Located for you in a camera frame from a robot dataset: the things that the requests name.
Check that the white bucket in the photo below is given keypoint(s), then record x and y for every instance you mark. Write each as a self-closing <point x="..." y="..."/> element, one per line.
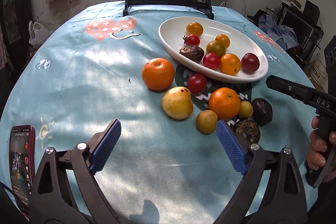
<point x="318" y="72"/>

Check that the small olive-yellow fruit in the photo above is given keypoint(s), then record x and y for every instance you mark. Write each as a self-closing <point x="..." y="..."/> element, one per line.
<point x="206" y="121"/>

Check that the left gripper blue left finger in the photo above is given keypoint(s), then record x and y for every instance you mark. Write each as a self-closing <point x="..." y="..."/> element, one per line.
<point x="102" y="144"/>

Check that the yellow-green tomato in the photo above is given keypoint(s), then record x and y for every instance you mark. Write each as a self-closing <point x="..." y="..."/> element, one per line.
<point x="216" y="47"/>

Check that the black monitor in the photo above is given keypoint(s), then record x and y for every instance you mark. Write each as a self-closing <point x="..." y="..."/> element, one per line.
<point x="303" y="27"/>

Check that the pale yellow pear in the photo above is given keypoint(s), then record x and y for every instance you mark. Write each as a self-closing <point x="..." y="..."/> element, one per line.
<point x="177" y="103"/>

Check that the white plastic bag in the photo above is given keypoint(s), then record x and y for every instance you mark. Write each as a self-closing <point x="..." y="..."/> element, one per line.
<point x="38" y="34"/>

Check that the red cherry tomato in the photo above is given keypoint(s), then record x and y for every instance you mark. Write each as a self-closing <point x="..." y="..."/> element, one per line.
<point x="191" y="40"/>

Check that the blue clothes pile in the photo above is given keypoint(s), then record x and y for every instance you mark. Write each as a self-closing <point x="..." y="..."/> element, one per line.
<point x="284" y="36"/>

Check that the small orange tomato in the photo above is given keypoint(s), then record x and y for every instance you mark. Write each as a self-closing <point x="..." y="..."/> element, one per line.
<point x="224" y="39"/>

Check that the white oval plate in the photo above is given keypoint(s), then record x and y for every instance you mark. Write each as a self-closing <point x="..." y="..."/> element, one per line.
<point x="172" y="31"/>

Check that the light blue patterned tablecloth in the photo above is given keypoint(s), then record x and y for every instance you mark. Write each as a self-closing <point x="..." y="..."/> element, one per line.
<point x="87" y="74"/>

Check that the large orange mandarin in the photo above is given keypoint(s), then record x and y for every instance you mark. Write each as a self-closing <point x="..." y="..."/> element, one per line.
<point x="158" y="74"/>

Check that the orange oval tomato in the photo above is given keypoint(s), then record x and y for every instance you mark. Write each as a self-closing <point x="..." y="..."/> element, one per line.
<point x="194" y="28"/>

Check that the orange round tomato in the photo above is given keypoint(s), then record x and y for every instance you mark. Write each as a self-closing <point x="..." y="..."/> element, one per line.
<point x="230" y="64"/>

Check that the dark brown water chestnut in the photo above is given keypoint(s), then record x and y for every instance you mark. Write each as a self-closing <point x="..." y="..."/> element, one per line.
<point x="249" y="129"/>

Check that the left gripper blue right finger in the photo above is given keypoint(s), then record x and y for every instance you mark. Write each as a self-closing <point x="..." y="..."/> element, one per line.
<point x="232" y="148"/>

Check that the dark red plum tomato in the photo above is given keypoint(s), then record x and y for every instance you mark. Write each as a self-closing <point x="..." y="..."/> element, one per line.
<point x="250" y="63"/>

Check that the small yellow-green fruit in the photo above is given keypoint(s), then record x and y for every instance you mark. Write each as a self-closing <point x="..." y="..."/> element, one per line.
<point x="246" y="110"/>

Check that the right hand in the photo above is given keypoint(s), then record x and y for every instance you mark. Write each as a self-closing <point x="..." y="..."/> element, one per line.
<point x="316" y="147"/>

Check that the red smartphone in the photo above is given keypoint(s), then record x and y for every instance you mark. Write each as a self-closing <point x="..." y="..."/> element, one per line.
<point x="21" y="164"/>

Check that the dark wrinkled water chestnut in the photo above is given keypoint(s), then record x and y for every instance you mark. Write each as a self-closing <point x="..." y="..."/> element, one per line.
<point x="262" y="111"/>

